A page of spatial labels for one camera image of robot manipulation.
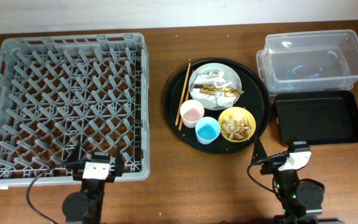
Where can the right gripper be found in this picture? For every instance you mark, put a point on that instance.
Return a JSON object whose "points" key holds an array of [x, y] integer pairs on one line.
{"points": [[258, 152]]}

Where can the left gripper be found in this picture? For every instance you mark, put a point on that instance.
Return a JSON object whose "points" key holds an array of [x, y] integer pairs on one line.
{"points": [[77, 173]]}

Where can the food scraps pile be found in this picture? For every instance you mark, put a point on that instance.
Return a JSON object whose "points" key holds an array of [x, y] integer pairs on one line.
{"points": [[236, 128]]}

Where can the yellow bowl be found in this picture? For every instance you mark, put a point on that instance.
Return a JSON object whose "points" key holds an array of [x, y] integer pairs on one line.
{"points": [[241, 112]]}

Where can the blue cup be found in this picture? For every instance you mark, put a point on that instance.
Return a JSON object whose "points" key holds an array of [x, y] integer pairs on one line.
{"points": [[207, 130]]}

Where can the gold snack wrapper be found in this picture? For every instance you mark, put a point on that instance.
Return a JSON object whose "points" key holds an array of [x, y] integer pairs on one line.
{"points": [[223, 91]]}

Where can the pale grey plate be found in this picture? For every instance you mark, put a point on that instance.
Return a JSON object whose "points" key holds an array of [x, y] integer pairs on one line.
{"points": [[232, 77]]}

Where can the white napkin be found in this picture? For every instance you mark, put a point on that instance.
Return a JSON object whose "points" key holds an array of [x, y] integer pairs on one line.
{"points": [[216, 81]]}

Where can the pink cup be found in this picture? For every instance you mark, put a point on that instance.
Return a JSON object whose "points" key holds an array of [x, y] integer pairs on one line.
{"points": [[197, 113]]}

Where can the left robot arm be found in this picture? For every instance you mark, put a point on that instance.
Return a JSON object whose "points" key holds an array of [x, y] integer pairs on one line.
{"points": [[85, 206]]}

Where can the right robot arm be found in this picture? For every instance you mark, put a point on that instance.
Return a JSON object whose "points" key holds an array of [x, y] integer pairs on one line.
{"points": [[301, 199]]}

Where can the grey dishwasher rack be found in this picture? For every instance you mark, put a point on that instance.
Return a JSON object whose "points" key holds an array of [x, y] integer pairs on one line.
{"points": [[58, 94]]}

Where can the round black tray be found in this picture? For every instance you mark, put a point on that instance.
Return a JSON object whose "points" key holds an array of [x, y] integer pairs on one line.
{"points": [[255, 100]]}

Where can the black rectangular tray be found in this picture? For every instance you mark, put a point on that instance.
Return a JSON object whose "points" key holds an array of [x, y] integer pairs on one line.
{"points": [[317, 117]]}

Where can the clear plastic bin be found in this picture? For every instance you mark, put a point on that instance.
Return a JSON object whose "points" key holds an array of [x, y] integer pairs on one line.
{"points": [[309, 61]]}

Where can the wooden chopstick left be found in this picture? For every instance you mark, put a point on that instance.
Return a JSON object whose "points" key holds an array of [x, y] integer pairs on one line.
{"points": [[182, 94]]}

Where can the wooden chopstick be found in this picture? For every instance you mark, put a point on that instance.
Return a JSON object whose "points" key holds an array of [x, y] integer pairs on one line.
{"points": [[186, 107], [182, 94]]}

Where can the wooden chopstick right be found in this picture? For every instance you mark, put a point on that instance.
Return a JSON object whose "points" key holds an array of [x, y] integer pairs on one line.
{"points": [[186, 107]]}

